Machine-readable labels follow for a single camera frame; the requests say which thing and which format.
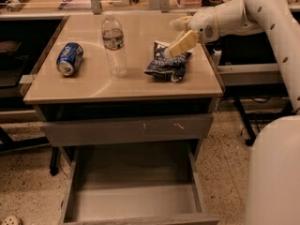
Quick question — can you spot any grey drawer cabinet beige top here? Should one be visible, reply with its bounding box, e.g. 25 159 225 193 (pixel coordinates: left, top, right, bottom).
20 12 225 161

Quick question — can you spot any open grey middle drawer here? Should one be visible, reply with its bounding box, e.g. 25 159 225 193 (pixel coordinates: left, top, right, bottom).
59 141 220 225

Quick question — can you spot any blue crumpled chip bag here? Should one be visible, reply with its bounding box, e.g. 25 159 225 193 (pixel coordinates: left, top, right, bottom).
144 41 191 83

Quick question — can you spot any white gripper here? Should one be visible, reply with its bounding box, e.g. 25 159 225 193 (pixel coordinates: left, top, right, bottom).
164 7 219 59

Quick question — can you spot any black coiled spring tool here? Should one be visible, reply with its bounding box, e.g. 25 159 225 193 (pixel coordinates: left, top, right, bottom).
7 0 30 12

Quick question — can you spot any blue Pepsi soda can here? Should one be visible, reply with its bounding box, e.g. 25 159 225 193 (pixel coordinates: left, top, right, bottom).
56 42 83 76

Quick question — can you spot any clear plastic water bottle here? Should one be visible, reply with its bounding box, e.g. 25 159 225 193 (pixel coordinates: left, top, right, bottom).
101 13 128 77

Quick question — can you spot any grey top drawer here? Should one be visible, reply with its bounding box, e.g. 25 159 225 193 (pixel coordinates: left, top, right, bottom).
42 113 213 146

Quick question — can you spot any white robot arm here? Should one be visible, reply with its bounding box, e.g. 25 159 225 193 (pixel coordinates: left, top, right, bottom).
165 0 300 225

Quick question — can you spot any black desk leg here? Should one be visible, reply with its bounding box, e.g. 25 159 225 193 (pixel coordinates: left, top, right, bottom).
233 96 256 146

